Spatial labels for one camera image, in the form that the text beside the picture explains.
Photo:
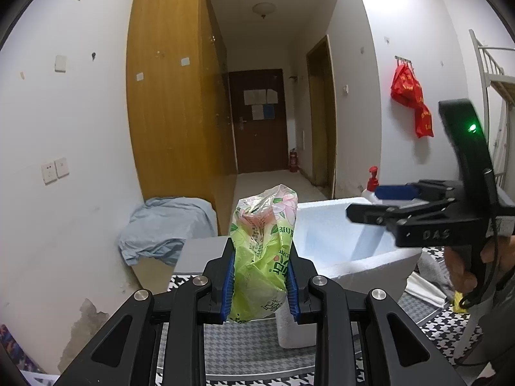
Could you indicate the wooden wardrobe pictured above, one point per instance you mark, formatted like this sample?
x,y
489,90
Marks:
x,y
173,120

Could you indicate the white wall plate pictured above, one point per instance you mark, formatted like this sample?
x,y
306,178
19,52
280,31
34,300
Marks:
x,y
60,63

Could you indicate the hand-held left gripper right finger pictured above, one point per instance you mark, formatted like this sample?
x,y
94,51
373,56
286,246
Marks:
x,y
291,301

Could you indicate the white bed curtain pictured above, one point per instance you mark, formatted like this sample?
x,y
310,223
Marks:
x,y
501,140

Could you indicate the round ceiling lamp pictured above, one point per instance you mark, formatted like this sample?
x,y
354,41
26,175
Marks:
x,y
264,9

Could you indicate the green tissue packet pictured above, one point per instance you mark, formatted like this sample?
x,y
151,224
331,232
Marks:
x,y
261,257

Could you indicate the white foam box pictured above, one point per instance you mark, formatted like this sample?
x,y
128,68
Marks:
x,y
362,257

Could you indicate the patterned blue cloth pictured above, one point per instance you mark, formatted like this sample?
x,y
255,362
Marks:
x,y
14,345

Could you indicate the red fire extinguisher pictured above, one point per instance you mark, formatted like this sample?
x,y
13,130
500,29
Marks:
x,y
293,161

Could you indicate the grey sock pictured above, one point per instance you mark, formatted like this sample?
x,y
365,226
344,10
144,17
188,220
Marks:
x,y
434,267

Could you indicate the white metal bunk bed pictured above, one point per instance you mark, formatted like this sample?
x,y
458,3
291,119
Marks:
x,y
489,64

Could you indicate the narrow white door paper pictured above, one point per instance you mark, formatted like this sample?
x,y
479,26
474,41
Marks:
x,y
272,95

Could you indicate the large white door paper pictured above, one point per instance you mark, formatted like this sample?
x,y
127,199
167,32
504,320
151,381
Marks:
x,y
254,97

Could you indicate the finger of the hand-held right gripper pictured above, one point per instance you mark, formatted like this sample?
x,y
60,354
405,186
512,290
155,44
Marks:
x,y
370,213
396,192

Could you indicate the white pump bottle red cap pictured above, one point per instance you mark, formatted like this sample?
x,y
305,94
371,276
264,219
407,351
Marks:
x,y
372,187

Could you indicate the metal wall hook rack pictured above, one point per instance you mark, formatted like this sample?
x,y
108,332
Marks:
x,y
404,59

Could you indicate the person's right hand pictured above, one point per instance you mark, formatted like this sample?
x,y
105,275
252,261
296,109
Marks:
x,y
458,267

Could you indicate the houndstooth table cloth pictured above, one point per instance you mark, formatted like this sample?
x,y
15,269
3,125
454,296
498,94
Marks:
x,y
442,337

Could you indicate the yellow packet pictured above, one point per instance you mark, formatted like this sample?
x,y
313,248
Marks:
x,y
460,304

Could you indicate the crumpled blue-grey cloth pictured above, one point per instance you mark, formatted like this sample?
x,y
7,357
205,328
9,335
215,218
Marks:
x,y
169,225

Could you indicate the small white door paper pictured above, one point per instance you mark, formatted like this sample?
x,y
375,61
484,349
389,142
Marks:
x,y
257,112

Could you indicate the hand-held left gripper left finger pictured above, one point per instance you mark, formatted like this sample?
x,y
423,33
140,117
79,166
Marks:
x,y
229,277

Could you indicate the blue door paper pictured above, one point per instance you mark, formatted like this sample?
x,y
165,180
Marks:
x,y
268,111

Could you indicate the white wall switch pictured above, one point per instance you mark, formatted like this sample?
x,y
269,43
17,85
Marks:
x,y
61,167

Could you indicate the dark brown door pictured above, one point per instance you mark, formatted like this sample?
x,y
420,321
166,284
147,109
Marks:
x,y
261,144

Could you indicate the red plastic bag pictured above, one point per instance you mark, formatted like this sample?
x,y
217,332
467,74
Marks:
x,y
408,88

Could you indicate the white wall socket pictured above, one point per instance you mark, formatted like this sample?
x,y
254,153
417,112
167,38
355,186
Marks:
x,y
48,173

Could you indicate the wooden side door frame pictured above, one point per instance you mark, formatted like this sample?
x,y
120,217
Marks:
x,y
322,120

